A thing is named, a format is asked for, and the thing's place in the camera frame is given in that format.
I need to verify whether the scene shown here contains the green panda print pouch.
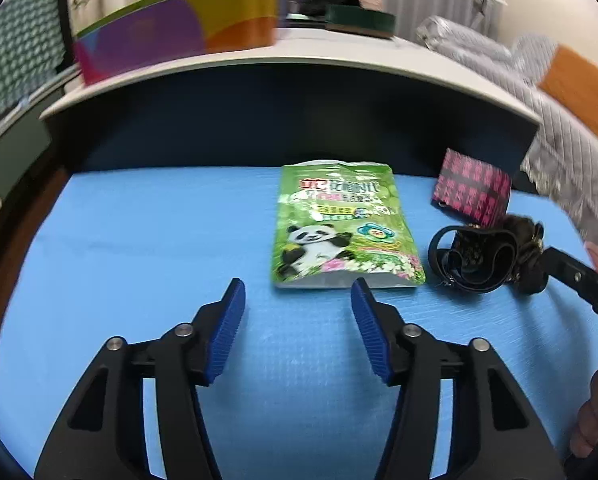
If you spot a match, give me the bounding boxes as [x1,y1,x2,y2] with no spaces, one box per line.
[270,159,426,290]

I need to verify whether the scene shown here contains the blue mat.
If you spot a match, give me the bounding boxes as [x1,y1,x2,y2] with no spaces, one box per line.
[0,165,598,480]

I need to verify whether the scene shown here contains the green checked cloth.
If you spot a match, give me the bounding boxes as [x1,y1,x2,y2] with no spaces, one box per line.
[0,0,72,133]

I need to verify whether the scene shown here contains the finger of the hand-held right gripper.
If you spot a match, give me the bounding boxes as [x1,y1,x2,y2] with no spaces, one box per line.
[542,247,598,328]

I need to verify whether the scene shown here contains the dark green cabinet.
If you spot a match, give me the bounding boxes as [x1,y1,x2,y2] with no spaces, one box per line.
[0,105,54,186]

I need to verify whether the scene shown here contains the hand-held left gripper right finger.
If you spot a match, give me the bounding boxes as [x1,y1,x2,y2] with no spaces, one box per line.
[350,277,566,480]

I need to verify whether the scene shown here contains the multicoloured long box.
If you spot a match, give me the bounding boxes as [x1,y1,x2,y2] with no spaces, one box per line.
[73,0,280,86]

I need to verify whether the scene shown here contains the pink patterned box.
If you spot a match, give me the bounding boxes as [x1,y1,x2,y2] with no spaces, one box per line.
[431,147,512,226]

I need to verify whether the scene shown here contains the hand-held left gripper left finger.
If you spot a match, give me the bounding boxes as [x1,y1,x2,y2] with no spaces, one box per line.
[33,276,247,480]

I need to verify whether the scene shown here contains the grey quilted sofa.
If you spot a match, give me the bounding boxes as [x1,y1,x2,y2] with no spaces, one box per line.
[416,15,598,261]

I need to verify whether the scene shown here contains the white top dark table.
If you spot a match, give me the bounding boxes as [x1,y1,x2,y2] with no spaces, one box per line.
[39,27,542,196]

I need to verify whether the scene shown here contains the orange cushion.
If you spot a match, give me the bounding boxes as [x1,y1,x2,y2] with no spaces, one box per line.
[536,45,598,138]

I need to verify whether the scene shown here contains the black strap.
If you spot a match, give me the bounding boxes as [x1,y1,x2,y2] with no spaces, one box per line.
[427,214,550,295]

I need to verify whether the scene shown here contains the white clip lamp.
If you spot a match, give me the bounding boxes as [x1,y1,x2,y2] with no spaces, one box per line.
[472,0,507,26]

